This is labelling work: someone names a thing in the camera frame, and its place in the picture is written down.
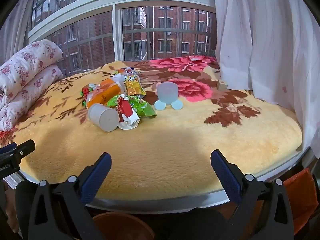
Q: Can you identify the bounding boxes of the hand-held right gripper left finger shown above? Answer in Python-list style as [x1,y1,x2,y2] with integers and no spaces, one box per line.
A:
[28,152,112,240]

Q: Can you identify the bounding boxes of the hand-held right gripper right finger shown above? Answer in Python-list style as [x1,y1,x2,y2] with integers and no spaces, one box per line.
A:
[210,149,295,240]

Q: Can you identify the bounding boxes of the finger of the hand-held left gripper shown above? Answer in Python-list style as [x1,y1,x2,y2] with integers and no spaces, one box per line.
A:
[0,139,35,161]

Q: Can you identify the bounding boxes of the yellow orange snack packet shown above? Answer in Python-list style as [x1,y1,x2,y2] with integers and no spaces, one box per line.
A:
[117,67,147,99]

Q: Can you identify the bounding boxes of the brown plastic basin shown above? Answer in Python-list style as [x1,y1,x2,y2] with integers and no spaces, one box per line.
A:
[92,212,155,240]

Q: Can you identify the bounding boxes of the white plastic cup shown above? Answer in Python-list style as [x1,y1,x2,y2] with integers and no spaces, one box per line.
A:
[87,103,120,132]

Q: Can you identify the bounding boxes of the yellow floral plush blanket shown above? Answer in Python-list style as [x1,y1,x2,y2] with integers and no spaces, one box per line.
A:
[0,55,303,202]

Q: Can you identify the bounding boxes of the red white wrapper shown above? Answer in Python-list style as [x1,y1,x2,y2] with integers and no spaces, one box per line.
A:
[116,97,141,130]

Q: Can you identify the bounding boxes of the orange cloth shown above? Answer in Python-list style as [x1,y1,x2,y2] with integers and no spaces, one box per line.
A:
[284,167,319,234]

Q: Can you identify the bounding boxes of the rolled white floral quilt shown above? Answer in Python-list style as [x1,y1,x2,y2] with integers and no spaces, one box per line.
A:
[0,39,63,132]

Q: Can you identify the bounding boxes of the green snack packet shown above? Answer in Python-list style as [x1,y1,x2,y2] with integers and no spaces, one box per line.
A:
[107,94,157,118]

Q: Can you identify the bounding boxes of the orange juice bottle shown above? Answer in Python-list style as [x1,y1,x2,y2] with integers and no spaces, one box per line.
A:
[85,77,128,109]

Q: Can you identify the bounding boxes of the green strawberry print packet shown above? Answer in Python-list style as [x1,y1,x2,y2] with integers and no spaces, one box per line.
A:
[80,84,100,101]

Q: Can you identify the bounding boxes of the translucent blue cup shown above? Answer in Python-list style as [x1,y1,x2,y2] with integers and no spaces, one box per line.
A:
[156,82,178,105]

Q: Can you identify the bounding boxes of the beige curtain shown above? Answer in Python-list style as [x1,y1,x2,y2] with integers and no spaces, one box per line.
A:
[0,0,38,67]

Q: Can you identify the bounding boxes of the white sheer curtain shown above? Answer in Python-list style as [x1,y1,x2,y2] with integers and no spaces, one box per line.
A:
[212,0,320,159]

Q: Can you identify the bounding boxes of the white window frame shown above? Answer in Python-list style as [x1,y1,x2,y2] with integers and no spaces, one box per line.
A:
[25,0,218,78]

